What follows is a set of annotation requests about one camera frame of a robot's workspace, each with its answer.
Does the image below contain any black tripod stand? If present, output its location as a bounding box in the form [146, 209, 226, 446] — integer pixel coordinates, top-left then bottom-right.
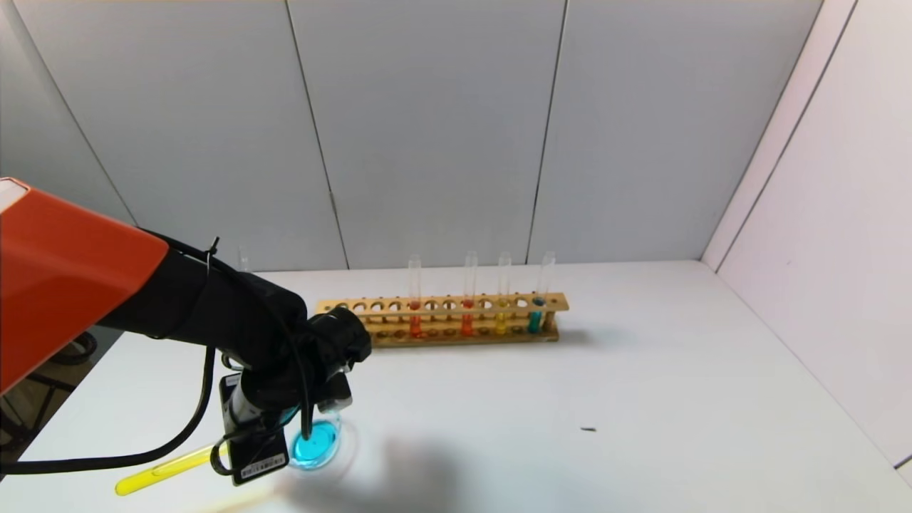
[0, 370, 76, 457]

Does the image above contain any clear glass beaker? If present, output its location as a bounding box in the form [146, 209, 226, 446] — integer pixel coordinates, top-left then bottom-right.
[289, 413, 357, 471]

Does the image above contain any yellow pigment glass test tube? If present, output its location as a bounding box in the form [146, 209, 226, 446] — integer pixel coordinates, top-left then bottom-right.
[494, 252, 512, 336]
[114, 443, 232, 497]

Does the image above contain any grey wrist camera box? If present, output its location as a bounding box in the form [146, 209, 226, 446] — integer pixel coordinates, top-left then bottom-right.
[317, 374, 353, 414]

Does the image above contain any orange pigment glass test tube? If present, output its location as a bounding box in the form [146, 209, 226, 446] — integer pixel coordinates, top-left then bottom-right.
[460, 251, 479, 338]
[408, 254, 423, 339]

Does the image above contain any wooden test tube rack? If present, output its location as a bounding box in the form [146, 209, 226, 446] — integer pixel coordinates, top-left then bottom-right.
[317, 292, 570, 348]

